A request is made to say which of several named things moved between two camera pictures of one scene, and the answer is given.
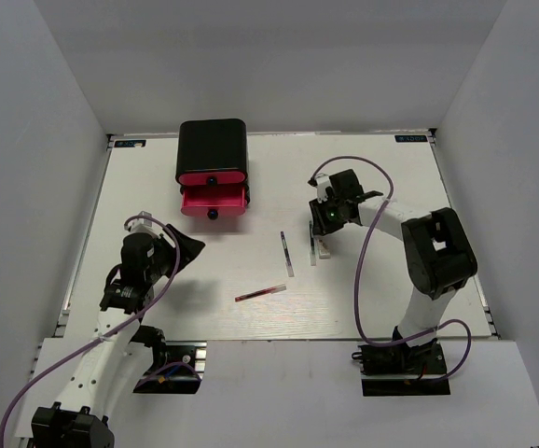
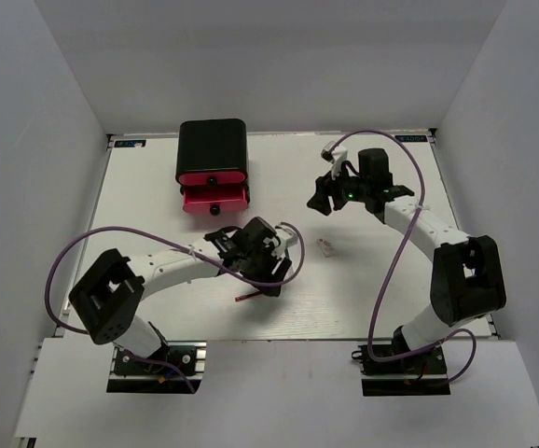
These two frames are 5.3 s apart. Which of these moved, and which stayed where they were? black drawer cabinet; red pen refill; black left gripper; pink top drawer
Moved: black left gripper
Stayed: red pen refill; black drawer cabinet; pink top drawer
